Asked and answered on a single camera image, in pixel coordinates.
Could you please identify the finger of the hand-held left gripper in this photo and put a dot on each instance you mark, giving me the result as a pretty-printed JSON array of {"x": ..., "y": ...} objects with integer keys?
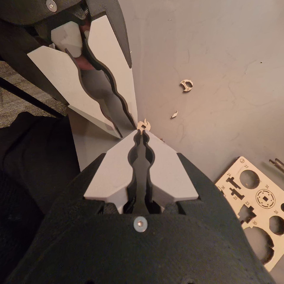
[
  {"x": 60, "y": 73},
  {"x": 106, "y": 44}
]

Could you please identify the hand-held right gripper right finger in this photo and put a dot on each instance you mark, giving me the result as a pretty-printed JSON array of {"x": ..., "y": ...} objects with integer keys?
[{"x": 173, "y": 177}]

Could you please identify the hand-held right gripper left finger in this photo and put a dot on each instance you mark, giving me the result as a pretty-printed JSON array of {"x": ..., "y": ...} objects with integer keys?
[{"x": 108, "y": 177}]

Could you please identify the wooden hub disc part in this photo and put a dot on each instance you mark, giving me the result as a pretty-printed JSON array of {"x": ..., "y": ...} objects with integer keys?
[{"x": 144, "y": 126}]

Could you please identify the punched wooden parts sheet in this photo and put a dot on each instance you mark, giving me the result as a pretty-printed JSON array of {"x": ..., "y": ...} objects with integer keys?
[{"x": 235, "y": 175}]

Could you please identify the person's left hand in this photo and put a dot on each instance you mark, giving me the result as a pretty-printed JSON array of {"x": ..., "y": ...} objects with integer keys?
[{"x": 85, "y": 64}]

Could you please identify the curved wooden sliver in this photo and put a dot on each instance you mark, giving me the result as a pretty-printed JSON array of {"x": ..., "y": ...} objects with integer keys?
[{"x": 174, "y": 115}]

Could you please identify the round wooden clip part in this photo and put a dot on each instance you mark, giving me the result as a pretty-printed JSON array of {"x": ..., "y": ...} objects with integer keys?
[{"x": 185, "y": 84}]

